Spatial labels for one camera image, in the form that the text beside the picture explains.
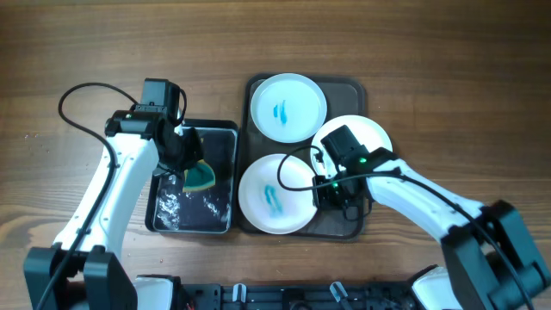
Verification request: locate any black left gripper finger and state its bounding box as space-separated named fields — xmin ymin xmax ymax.
xmin=152 ymin=162 xmax=181 ymax=177
xmin=183 ymin=127 xmax=203 ymax=166

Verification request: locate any green yellow sponge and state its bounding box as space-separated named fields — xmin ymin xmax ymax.
xmin=183 ymin=159 xmax=216 ymax=193

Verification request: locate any white plate front blue stain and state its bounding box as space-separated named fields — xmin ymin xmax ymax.
xmin=238 ymin=153 xmax=317 ymax=234

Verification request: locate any white plate blue stain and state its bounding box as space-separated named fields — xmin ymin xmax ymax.
xmin=238 ymin=153 xmax=317 ymax=234
xmin=250 ymin=73 xmax=328 ymax=144

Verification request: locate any white plate top blue stain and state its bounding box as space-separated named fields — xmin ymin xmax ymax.
xmin=250 ymin=73 xmax=328 ymax=144

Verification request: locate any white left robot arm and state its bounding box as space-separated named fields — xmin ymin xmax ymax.
xmin=23 ymin=111 xmax=202 ymax=309

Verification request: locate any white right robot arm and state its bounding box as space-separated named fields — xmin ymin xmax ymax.
xmin=312 ymin=146 xmax=550 ymax=309

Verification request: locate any small black water tray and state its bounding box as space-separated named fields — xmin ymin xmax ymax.
xmin=145 ymin=119 xmax=238 ymax=234

